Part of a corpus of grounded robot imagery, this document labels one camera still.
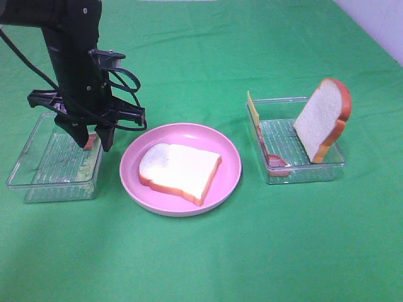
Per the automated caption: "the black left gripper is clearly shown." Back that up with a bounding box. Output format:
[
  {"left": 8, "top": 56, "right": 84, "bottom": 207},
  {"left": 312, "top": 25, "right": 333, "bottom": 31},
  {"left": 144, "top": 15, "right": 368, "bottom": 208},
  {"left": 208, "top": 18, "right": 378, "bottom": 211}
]
[{"left": 27, "top": 90, "right": 146, "bottom": 152}]

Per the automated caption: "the green lettuce leaf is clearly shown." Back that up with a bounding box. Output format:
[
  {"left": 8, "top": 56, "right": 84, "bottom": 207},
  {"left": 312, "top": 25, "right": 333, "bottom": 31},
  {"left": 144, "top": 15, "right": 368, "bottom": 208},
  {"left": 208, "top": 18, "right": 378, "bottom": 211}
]
[{"left": 76, "top": 152, "right": 98, "bottom": 196}]

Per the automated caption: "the pink round plate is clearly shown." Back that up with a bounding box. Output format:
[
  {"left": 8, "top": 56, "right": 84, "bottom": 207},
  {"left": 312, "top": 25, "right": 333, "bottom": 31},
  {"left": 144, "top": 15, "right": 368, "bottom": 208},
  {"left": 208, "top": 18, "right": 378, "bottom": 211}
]
[{"left": 120, "top": 123, "right": 242, "bottom": 217}]

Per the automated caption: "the right clear plastic container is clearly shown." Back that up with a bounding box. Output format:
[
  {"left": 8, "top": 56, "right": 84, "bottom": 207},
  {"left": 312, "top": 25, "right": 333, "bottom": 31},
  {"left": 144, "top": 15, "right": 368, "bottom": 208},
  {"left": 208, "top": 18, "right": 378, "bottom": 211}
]
[{"left": 246, "top": 96, "right": 346, "bottom": 184}]

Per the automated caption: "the bacon strip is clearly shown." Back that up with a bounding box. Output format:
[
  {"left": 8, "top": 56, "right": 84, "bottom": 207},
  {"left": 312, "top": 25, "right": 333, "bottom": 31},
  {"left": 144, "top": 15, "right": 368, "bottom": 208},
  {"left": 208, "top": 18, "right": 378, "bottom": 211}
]
[
  {"left": 256, "top": 126, "right": 290, "bottom": 177},
  {"left": 82, "top": 133, "right": 97, "bottom": 150}
]

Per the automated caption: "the yellow cheese slice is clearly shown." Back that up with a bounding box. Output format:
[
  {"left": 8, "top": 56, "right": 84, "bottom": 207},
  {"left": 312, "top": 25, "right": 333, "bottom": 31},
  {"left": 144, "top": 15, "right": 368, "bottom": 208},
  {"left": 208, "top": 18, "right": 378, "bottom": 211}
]
[{"left": 247, "top": 91, "right": 260, "bottom": 128}]

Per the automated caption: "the clear plastic container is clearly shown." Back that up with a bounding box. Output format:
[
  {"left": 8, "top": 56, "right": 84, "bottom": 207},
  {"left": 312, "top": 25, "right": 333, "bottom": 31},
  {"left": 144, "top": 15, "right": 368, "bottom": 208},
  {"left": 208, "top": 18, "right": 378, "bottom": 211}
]
[
  {"left": 6, "top": 113, "right": 103, "bottom": 203},
  {"left": 246, "top": 96, "right": 346, "bottom": 184}
]

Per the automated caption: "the left clear plastic container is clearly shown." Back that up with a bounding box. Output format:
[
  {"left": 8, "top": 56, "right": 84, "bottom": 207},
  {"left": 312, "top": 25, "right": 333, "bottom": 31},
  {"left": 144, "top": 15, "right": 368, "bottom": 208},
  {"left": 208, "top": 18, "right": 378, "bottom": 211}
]
[{"left": 6, "top": 113, "right": 103, "bottom": 203}]

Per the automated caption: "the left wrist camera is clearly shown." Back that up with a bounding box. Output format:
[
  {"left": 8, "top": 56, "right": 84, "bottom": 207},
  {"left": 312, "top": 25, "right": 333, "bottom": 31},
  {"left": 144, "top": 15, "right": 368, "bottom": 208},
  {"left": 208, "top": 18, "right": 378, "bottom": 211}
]
[{"left": 88, "top": 48, "right": 126, "bottom": 69}]

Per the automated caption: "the left black cable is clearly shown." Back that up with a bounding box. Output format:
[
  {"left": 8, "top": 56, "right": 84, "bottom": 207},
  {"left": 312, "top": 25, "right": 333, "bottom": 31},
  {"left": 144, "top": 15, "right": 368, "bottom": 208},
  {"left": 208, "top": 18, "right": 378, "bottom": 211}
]
[{"left": 0, "top": 30, "right": 148, "bottom": 131}]

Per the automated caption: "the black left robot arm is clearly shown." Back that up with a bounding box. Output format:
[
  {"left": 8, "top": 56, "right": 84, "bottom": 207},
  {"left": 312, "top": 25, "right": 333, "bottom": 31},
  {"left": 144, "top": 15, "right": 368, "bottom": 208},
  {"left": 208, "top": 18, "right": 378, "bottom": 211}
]
[{"left": 1, "top": 1, "right": 147, "bottom": 152}]

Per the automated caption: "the bread slice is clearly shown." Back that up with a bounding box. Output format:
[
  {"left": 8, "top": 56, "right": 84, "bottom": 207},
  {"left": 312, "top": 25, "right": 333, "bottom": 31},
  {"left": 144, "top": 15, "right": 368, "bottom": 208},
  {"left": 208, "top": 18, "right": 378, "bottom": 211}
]
[
  {"left": 139, "top": 143, "right": 222, "bottom": 206},
  {"left": 293, "top": 78, "right": 352, "bottom": 164}
]

